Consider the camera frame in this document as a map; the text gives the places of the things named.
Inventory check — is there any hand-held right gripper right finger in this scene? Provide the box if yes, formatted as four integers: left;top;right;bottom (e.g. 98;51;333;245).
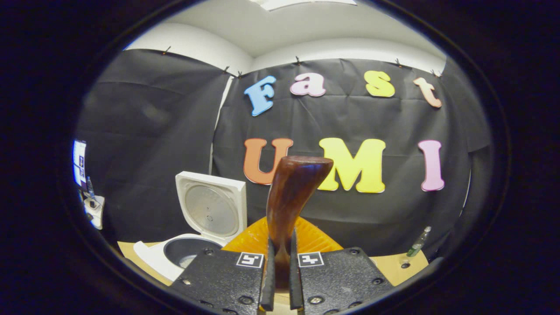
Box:
289;217;394;315

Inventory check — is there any brown wooden spoon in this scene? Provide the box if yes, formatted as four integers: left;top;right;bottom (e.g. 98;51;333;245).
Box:
266;155;334;289

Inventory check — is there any computer monitor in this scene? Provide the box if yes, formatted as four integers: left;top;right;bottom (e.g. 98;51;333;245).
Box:
72;139;87;189

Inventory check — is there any black backdrop cloth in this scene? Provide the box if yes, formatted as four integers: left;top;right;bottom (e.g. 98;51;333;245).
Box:
74;48;495;263

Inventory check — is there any white rice cooker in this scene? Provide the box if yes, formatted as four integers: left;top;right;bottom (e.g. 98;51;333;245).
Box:
133;171;248;283

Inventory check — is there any long ceiling light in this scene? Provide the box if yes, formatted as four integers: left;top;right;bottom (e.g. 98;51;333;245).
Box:
249;0;357;11

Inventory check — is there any white side desk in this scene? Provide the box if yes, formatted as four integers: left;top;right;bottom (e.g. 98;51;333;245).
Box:
83;195;105;230

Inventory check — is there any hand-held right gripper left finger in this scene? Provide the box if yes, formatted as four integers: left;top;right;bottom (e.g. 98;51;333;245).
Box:
168;217;276;315

